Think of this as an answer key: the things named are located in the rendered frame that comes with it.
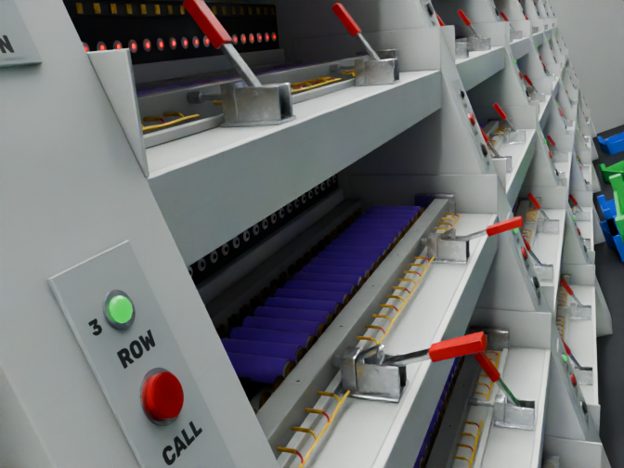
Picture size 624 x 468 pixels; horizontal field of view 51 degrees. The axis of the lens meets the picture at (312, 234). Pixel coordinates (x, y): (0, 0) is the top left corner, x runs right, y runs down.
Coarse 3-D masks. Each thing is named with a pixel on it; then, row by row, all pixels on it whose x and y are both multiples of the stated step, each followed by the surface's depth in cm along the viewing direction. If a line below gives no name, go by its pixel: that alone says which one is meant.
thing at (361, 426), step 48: (336, 192) 84; (384, 192) 87; (432, 192) 84; (480, 192) 82; (288, 240) 70; (480, 240) 72; (432, 288) 60; (480, 288) 70; (432, 336) 51; (432, 384) 48; (336, 432) 40; (384, 432) 39
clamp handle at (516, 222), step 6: (504, 222) 64; (510, 222) 64; (516, 222) 63; (522, 222) 63; (492, 228) 64; (498, 228) 64; (504, 228) 64; (510, 228) 64; (474, 234) 65; (480, 234) 65; (486, 234) 65; (492, 234) 65
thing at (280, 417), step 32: (416, 224) 72; (448, 224) 76; (416, 256) 66; (384, 288) 56; (352, 320) 49; (320, 352) 45; (288, 384) 41; (320, 384) 43; (256, 416) 38; (288, 416) 38; (288, 448) 36
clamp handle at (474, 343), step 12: (468, 336) 41; (480, 336) 40; (384, 348) 43; (432, 348) 41; (444, 348) 41; (456, 348) 40; (468, 348) 40; (480, 348) 40; (384, 360) 43; (396, 360) 42; (408, 360) 42; (420, 360) 42; (432, 360) 41
